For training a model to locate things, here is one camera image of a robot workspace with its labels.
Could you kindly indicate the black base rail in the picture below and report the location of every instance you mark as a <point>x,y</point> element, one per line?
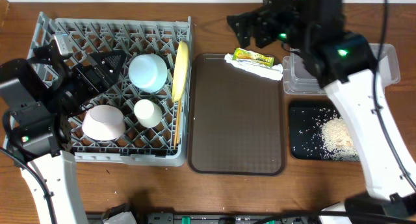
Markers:
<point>159,215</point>

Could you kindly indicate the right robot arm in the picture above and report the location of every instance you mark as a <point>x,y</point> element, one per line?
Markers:
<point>348,71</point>

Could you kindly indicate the rice and food scraps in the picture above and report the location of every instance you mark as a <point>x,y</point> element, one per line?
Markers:
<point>337,134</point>

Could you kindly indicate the brown serving tray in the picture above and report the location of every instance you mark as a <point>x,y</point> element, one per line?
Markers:
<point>236,124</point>

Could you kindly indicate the wooden chopstick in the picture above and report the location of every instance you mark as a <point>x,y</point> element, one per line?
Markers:
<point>175,129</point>
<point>179,120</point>

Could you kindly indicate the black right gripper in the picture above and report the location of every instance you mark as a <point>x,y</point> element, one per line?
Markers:
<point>259,23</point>

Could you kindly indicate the light blue bowl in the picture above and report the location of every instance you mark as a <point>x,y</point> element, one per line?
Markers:
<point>148,72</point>

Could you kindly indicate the cream cup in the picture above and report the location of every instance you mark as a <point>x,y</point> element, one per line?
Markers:
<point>147,113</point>

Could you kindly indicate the clear plastic bin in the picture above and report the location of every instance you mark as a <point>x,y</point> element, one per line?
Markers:
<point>297,81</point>

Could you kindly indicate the yellow plate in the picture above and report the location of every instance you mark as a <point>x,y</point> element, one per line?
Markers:
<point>180,71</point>

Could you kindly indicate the green yellow snack wrapper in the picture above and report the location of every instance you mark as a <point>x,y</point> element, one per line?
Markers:
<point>242,55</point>

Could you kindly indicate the black waste tray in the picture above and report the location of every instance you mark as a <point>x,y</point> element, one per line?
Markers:
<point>306,119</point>

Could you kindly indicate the grey dishwasher rack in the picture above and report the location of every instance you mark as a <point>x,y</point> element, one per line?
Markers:
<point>139,146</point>

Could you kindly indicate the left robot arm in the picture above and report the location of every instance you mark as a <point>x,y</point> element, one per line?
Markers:
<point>39,142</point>

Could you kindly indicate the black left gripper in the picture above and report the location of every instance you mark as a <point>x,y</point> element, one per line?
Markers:
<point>79,77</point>

